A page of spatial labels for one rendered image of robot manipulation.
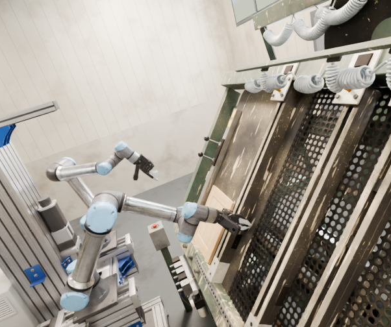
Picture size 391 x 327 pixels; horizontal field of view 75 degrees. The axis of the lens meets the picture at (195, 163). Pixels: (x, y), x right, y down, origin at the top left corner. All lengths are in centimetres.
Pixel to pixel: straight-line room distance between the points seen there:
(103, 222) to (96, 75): 401
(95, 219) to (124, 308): 64
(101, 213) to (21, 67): 421
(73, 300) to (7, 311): 52
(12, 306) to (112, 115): 372
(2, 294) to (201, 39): 467
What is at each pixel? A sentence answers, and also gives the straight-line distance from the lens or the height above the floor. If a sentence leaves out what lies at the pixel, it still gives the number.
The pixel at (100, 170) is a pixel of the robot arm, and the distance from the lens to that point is 162.
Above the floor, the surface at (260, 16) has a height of 217.
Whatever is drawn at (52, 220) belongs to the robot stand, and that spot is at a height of 145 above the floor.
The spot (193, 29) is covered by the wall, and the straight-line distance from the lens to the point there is 525.
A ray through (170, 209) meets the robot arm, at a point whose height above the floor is 137.
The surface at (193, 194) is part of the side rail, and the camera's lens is 207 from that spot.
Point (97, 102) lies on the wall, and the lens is 494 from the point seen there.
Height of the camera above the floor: 199
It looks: 20 degrees down
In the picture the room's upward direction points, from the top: 17 degrees counter-clockwise
